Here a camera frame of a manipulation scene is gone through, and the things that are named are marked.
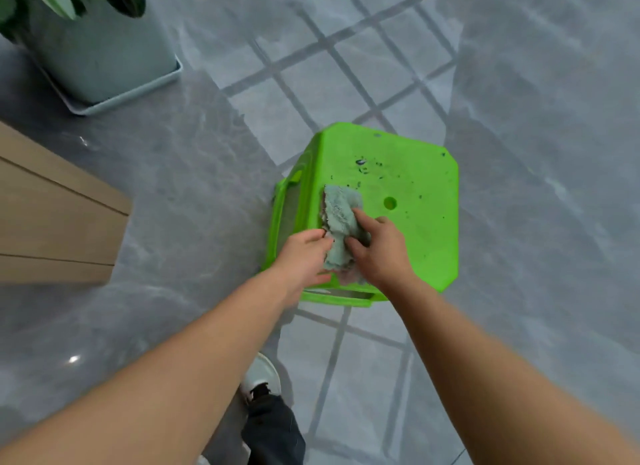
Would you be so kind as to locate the person's left hand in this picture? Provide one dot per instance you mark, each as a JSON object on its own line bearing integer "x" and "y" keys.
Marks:
{"x": 305, "y": 262}

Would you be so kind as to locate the person's right hand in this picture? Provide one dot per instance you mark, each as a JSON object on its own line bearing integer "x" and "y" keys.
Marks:
{"x": 385, "y": 255}

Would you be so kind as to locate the teal cleaning cloth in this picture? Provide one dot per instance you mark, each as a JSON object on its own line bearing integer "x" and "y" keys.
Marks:
{"x": 340, "y": 230}

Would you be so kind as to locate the light wooden cabinet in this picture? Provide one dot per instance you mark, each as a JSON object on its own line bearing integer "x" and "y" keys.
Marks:
{"x": 55, "y": 215}

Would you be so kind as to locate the person's right forearm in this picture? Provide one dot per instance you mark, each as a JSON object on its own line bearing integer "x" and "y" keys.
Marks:
{"x": 500, "y": 379}

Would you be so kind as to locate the person's left forearm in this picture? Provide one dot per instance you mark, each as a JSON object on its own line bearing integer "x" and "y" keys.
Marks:
{"x": 150, "y": 384}

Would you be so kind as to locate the green plastic stool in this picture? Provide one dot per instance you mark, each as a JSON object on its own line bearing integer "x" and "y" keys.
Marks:
{"x": 415, "y": 195}

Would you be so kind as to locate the white sneaker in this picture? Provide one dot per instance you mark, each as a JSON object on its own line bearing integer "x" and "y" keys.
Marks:
{"x": 260, "y": 374}

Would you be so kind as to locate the dark trouser leg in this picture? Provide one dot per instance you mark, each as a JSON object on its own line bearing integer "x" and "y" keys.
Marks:
{"x": 272, "y": 429}

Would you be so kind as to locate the pale green pot tray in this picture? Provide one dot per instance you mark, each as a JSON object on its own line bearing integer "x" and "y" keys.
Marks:
{"x": 125, "y": 97}

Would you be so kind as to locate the pale green plant pot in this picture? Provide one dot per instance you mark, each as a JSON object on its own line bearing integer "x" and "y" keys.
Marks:
{"x": 100, "y": 50}

